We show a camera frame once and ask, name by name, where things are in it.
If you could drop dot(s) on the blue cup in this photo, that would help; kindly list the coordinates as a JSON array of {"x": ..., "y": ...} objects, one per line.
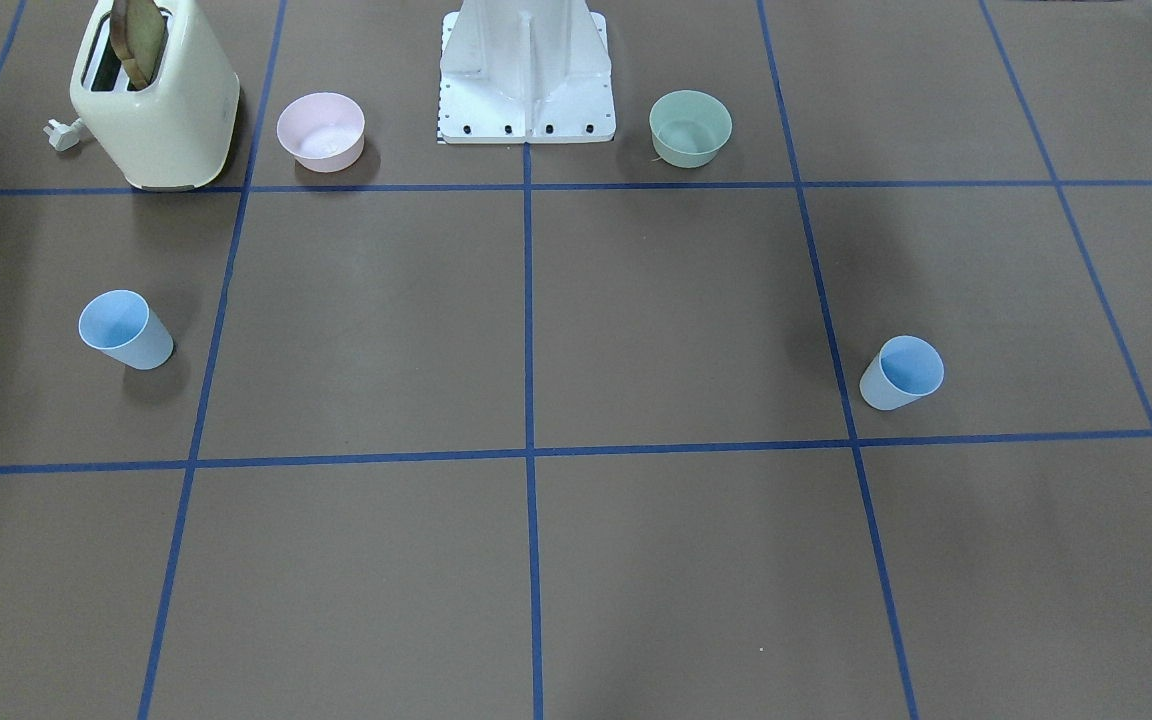
[
  {"x": 120, "y": 324},
  {"x": 905, "y": 369}
]

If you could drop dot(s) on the green bowl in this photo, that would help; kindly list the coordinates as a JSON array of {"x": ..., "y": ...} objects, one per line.
[{"x": 689, "y": 128}]

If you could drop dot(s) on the pink bowl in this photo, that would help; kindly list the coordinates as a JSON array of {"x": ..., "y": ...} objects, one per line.
[{"x": 324, "y": 132}]

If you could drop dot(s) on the cream toaster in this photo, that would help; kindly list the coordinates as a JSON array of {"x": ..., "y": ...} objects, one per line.
[{"x": 174, "y": 134}]

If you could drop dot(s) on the toast slice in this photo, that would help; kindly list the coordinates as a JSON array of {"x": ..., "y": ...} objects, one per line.
[{"x": 137, "y": 36}]

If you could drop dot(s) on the white power plug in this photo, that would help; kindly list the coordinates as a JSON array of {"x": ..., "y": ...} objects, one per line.
[{"x": 64, "y": 136}]

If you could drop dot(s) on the white pedestal base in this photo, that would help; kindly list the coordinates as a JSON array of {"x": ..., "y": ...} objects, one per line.
[{"x": 525, "y": 72}]

